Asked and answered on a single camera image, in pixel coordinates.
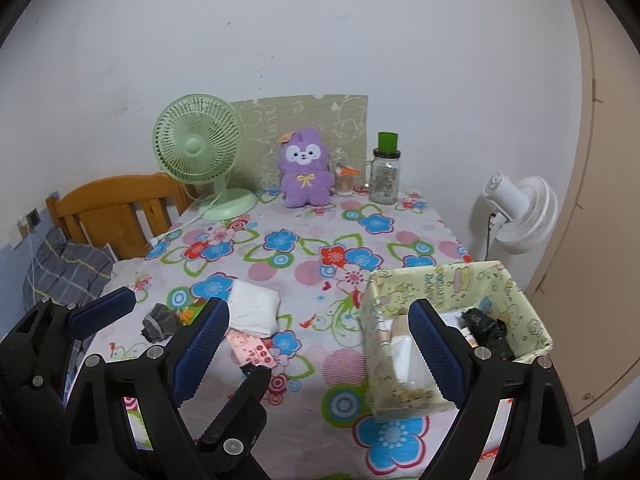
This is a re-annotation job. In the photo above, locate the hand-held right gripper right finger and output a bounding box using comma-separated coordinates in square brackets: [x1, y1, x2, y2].
[407, 298, 583, 480]

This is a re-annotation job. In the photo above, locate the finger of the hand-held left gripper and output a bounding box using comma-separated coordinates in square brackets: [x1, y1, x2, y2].
[67, 286, 137, 341]
[196, 366, 273, 461]

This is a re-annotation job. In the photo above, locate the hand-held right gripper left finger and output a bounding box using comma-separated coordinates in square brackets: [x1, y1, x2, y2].
[64, 296, 232, 480]

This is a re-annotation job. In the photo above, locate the white tube beige cap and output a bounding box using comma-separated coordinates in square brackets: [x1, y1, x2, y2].
[390, 316, 433, 391]

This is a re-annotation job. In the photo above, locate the grey sock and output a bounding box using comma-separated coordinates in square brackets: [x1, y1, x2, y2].
[141, 302, 181, 343]

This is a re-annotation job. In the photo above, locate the pink patterned packet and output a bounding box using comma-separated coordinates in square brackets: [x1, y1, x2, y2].
[227, 329, 280, 368]

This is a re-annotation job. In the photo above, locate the black plastic bag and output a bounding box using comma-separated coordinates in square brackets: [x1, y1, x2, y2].
[460, 308, 516, 361]

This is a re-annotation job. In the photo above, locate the white towel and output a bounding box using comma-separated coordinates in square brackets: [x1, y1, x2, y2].
[226, 280, 282, 338]

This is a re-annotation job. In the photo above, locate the yellow cartoon print box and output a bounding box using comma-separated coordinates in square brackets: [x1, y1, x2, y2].
[360, 260, 554, 422]

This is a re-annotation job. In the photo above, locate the white bed sheet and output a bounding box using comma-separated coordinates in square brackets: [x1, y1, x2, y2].
[107, 257, 148, 291]

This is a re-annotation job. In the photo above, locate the grey plaid pillow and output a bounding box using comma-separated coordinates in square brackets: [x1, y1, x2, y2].
[22, 230, 117, 311]

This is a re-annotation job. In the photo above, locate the wooden bed headboard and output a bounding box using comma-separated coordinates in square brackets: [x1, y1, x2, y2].
[46, 172, 198, 261]

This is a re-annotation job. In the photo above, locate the floral tablecloth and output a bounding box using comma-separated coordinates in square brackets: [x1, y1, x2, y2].
[65, 187, 501, 480]

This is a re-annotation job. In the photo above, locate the white standing fan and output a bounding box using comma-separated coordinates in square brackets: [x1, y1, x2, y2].
[482, 173, 558, 255]

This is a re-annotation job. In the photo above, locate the glass jar green lid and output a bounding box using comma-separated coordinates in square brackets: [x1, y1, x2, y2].
[364, 132, 403, 205]

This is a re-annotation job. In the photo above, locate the green desk fan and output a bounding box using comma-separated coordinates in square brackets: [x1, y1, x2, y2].
[152, 93, 258, 222]

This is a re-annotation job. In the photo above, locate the cotton swab cup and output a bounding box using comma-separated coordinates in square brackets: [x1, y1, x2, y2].
[334, 162, 361, 197]

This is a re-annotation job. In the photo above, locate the purple plush toy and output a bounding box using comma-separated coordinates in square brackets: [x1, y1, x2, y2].
[277, 128, 335, 209]

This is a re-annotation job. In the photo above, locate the beige door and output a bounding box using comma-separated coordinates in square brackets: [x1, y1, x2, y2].
[520, 0, 640, 421]

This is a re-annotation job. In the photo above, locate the green patterned board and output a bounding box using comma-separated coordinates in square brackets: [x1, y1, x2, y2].
[230, 94, 369, 193]

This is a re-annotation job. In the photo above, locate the white fan cable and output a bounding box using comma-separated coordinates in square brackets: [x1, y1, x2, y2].
[150, 195, 221, 248]

